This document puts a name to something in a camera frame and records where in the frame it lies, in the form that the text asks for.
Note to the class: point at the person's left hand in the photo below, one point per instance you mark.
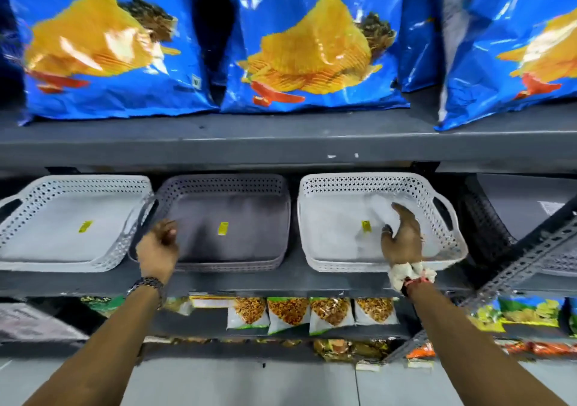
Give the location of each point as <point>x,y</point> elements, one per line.
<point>155,254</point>

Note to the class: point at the person's right hand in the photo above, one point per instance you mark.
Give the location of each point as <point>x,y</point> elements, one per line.
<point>405,241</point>

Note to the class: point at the person's right thumb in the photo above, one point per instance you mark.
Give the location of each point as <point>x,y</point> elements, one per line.
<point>386,232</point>

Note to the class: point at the person's left fingers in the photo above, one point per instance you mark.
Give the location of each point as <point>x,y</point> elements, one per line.
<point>166,231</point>

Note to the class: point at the person's right forearm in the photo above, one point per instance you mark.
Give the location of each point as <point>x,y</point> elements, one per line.
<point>464,351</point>

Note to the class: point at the person's left forearm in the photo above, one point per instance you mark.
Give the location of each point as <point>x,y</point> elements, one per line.
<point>108,347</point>

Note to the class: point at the metal link wristwatch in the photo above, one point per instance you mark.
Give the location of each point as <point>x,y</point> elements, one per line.
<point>148,284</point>

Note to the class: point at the clear plastic bag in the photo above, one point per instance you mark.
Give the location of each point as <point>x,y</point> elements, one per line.
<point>372,243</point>

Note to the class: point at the yellow sticker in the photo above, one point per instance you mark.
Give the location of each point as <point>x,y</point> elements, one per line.
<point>223,228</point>
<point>85,226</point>
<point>366,226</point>

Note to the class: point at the white fabric scrunchie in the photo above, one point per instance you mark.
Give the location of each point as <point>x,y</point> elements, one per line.
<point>405,272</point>

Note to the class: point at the white perforated plastic basket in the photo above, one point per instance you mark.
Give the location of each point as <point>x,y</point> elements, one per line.
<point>63,234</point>
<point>333,239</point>

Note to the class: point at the red thread wristband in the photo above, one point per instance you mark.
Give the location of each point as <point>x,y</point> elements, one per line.
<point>417,282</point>

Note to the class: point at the white nut snack packet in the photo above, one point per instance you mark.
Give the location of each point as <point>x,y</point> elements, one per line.
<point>249,313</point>
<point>288,314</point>
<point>376,311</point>
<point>331,314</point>

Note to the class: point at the green snack packet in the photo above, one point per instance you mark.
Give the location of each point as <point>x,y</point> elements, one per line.
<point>106,305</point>

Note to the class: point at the dark grey perforated plastic basket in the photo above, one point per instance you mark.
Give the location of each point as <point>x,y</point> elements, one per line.
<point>491,234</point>

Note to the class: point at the golden snack packet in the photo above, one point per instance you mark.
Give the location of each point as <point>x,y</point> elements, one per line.
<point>349,349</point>

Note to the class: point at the grey metal shelf rack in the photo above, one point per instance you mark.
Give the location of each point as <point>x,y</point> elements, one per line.
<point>270,142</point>

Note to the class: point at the yellow green chip packet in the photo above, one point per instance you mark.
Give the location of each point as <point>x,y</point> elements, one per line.
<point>527,313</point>

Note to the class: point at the orange snack packets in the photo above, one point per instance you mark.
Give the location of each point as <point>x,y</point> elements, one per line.
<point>536,348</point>

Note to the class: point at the blue potato chip bag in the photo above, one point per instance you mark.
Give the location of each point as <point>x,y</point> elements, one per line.
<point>99,49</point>
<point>311,45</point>
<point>419,45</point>
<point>514,45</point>

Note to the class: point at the slotted grey metal rack post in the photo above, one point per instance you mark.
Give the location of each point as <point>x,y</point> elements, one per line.
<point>518,261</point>

